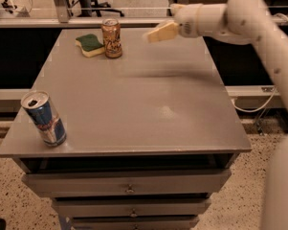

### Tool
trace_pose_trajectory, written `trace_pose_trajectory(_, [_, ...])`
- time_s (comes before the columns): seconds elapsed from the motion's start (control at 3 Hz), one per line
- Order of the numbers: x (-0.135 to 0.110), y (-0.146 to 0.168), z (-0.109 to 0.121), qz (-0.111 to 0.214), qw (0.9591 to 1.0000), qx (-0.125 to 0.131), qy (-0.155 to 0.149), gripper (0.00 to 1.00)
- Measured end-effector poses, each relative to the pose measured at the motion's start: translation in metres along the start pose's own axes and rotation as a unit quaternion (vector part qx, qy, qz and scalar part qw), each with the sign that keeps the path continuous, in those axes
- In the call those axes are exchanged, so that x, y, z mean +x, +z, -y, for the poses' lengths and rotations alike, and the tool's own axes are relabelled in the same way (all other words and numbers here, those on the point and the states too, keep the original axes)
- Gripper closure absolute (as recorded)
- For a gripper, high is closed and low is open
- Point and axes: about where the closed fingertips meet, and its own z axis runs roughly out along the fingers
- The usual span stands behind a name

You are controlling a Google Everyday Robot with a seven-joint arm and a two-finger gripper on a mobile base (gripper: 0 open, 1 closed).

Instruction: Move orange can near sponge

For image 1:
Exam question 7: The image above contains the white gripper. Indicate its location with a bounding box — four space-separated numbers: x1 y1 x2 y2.
145 3 202 43

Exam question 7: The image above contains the orange soda can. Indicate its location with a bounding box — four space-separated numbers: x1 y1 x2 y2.
101 18 122 58

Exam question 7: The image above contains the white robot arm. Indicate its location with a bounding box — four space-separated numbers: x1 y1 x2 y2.
144 0 288 230

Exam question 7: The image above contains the green and yellow sponge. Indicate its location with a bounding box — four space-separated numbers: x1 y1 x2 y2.
76 34 105 58

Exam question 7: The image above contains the blue energy drink can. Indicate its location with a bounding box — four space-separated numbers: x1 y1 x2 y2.
21 91 66 147

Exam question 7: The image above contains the grey drawer cabinet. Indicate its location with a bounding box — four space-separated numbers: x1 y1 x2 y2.
0 28 253 230

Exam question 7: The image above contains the middle grey drawer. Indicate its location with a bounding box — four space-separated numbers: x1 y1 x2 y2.
53 198 210 218

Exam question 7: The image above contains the grey drawer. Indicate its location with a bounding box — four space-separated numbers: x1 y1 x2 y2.
53 198 210 218
22 169 231 197
72 216 199 230

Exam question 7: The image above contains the top grey drawer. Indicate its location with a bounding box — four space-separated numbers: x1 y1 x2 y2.
22 169 231 197

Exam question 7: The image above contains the bottom grey drawer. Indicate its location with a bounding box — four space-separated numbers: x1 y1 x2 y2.
72 216 199 230

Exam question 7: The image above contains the white cable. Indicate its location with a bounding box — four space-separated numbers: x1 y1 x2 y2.
232 12 288 114

